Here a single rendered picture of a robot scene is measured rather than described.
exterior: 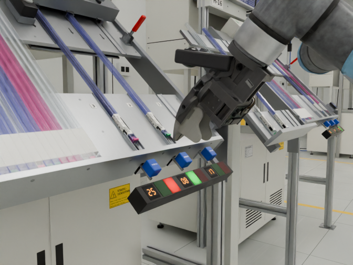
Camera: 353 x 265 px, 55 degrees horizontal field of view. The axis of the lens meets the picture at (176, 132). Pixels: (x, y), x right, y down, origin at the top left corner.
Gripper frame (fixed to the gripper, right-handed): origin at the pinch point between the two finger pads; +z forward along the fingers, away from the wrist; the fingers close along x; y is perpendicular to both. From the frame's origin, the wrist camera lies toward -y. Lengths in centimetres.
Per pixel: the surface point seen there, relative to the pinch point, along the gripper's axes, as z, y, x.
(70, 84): 39, -62, 29
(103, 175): 12.1, -2.0, -10.0
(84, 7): 5, -55, 15
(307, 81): 98, -170, 772
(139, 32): 80, -199, 211
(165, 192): 10.8, 6.0, -0.2
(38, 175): 7.8, -2.1, -24.7
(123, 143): 9.6, -6.9, -2.7
